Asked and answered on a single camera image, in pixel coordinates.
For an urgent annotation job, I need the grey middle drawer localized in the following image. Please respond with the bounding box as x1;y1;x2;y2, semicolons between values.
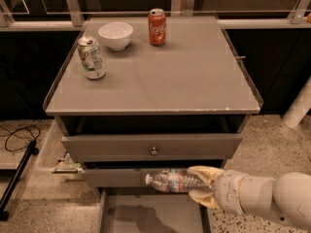
82;169;163;187

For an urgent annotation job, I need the red soda can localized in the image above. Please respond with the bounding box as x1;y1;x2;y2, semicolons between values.
148;8;166;46

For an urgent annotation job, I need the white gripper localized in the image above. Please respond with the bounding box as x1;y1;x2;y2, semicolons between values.
188;166;246;216

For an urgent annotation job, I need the clear plastic floor bin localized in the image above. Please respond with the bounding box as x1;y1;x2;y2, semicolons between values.
35;118;85;174

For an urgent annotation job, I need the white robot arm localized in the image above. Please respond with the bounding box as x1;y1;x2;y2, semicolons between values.
188;166;311;231

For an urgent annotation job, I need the clear plastic water bottle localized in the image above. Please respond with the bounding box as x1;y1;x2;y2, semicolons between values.
145;169;213;193

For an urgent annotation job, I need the grey drawer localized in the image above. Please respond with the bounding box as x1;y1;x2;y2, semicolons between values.
98;187;212;233
61;133;242;162
82;169;163;187

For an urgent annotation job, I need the white pipe post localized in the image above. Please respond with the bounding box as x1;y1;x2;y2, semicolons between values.
283;77;311;128

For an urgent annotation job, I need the grey drawer cabinet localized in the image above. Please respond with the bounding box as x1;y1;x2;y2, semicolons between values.
44;17;262;172

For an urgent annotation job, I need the white green soda can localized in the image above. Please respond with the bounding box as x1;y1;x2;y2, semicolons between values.
77;36;105;80

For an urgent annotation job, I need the black stand leg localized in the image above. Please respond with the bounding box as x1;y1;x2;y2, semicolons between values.
0;140;39;221

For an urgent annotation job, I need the grey top drawer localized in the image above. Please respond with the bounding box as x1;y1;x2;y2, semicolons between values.
61;133;242;162

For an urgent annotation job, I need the white ceramic bowl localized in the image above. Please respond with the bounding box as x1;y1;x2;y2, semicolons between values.
98;22;133;50

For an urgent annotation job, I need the metal railing frame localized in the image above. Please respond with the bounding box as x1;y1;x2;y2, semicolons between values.
1;0;311;30

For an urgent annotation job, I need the grey bottom drawer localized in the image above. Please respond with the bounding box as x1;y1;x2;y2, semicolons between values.
98;187;212;233

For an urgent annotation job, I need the black cable on floor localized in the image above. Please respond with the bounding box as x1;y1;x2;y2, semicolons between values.
0;123;42;153

